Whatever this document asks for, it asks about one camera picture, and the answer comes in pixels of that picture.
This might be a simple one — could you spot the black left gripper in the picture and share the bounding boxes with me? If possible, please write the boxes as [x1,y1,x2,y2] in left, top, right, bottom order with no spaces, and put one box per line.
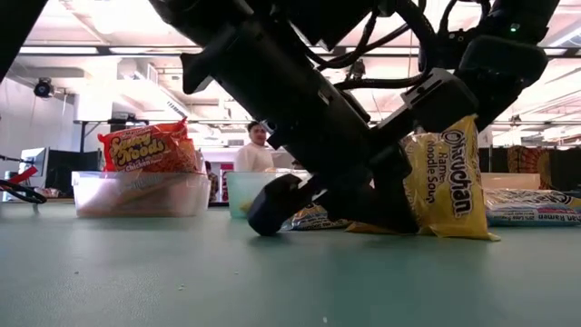
[247,90,419,237]

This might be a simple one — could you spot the computer monitor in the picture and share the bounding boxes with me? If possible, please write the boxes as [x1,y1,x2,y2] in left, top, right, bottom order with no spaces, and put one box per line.
[20,146,49,177]

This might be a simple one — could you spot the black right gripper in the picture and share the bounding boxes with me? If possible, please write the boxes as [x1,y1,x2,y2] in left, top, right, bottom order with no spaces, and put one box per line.
[456,36,548,132]

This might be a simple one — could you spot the clear plastic bin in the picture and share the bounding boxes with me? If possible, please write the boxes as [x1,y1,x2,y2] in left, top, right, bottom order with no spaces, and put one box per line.
[71,170,212,219]

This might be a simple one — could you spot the teal plastic bin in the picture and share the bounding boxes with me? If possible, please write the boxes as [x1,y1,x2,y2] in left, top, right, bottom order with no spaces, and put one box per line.
[225,170,319,220]

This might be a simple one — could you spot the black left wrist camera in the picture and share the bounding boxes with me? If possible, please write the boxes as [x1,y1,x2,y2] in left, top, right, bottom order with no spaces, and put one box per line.
[399,67,478,134]

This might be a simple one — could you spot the red white poster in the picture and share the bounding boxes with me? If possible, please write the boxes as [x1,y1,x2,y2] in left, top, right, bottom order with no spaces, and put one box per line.
[220,163,237,203]

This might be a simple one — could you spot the black ceiling camera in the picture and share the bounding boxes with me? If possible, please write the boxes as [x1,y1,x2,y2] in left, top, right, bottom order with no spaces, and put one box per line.
[33,76,55,99]
[347,58,367,83]

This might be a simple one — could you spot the person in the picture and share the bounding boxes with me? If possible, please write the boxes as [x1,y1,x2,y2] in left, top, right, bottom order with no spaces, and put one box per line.
[203,161,220,203]
[233,120,276,173]

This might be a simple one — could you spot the black overhead light bar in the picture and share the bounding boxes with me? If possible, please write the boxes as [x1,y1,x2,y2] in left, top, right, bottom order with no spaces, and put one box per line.
[17,44,581,59]

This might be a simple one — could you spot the red Saucy Noods packet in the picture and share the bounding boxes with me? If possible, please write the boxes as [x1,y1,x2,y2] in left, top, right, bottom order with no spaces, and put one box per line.
[97,116,201,174]

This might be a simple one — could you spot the orange patterned cloth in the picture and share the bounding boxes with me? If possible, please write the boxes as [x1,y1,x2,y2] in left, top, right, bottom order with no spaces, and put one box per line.
[507,144,553,192]

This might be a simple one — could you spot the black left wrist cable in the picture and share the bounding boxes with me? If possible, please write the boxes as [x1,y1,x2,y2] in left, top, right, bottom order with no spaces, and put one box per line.
[312,0,455,91]

